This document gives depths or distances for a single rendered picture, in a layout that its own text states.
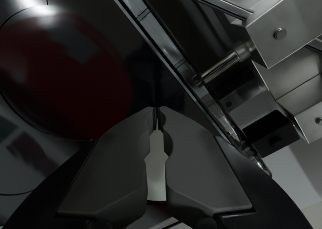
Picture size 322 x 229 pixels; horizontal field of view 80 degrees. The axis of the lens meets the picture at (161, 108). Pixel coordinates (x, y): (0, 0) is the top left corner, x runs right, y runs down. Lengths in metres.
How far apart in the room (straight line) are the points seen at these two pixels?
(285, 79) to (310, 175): 0.22
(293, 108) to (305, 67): 0.04
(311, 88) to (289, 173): 0.20
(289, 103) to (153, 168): 0.13
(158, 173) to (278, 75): 0.13
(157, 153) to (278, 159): 0.21
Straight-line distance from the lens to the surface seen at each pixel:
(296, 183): 0.39
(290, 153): 0.34
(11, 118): 0.19
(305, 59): 0.20
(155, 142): 0.17
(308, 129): 0.19
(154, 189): 0.21
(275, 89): 0.19
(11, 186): 0.25
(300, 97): 0.19
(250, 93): 0.22
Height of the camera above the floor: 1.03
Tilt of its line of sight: 62 degrees down
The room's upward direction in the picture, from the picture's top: 179 degrees clockwise
